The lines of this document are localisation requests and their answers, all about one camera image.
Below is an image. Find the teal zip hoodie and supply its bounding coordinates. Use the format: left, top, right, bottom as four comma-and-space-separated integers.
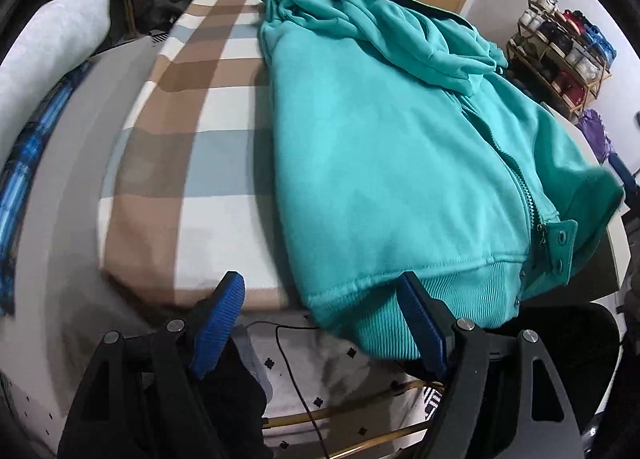
258, 0, 623, 359

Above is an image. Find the plaid checkered bed blanket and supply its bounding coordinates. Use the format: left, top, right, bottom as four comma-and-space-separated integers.
98, 0, 302, 311

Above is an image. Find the blue plaid cloth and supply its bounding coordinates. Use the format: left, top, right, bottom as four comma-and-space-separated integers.
1, 62, 92, 316

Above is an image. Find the purple bag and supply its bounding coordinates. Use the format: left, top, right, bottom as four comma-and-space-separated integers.
577, 108, 614, 164

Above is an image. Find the wooden shoe rack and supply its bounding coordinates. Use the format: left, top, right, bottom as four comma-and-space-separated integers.
506, 0, 617, 122

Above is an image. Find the white pillow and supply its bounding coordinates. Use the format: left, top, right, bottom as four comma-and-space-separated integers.
0, 0, 111, 161

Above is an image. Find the black cable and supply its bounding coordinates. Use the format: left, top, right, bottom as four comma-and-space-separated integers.
242, 320, 332, 459

